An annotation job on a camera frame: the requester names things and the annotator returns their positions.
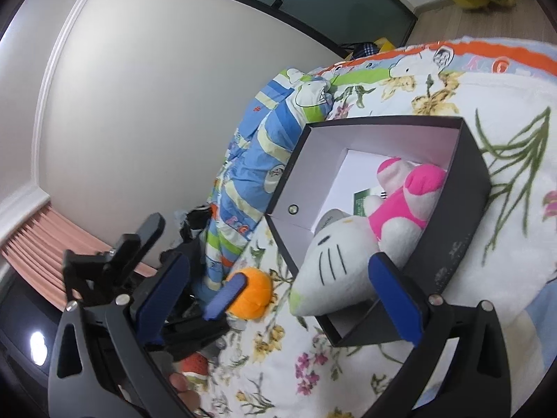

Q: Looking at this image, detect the dark cloth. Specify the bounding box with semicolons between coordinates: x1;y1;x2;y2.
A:
176;204;214;245

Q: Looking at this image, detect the dark plaid bag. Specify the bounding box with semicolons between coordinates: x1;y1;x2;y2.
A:
339;40;378;61

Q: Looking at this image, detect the pink curtain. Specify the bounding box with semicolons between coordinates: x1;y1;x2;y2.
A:
0;204;157;279

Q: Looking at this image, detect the red textured object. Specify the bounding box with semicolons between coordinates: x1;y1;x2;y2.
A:
180;352;210;376

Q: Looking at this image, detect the orange plush toy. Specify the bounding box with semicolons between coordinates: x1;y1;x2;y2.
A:
224;268;274;319

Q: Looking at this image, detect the green medicine box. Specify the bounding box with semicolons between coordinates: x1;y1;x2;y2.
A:
352;186;386;217

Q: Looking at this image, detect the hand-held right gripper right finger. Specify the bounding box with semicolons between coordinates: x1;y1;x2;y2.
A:
363;251;512;418

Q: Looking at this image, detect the blue striped cartoon quilt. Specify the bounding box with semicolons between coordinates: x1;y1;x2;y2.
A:
191;67;336;303

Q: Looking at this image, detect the white floral bed sheet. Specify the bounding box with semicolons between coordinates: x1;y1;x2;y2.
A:
204;70;557;418

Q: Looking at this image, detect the black cardboard box white inside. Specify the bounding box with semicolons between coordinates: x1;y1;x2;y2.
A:
264;115;492;348

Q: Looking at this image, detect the white cat plush pink outfit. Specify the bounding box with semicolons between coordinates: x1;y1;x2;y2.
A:
289;157;449;318

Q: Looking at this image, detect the person's left hand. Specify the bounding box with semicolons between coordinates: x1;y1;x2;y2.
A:
168;371;215;418

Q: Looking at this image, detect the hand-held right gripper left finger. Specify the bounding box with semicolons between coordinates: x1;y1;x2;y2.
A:
47;253;194;418

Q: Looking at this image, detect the orange-edged cartoon bed sheet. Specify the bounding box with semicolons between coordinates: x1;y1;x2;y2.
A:
305;37;557;88

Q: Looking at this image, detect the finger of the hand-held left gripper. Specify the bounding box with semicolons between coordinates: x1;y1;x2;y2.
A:
202;272;249;323
62;212;167;303

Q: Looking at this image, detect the dark glass window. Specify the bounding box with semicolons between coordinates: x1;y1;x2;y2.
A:
0;279;57;384

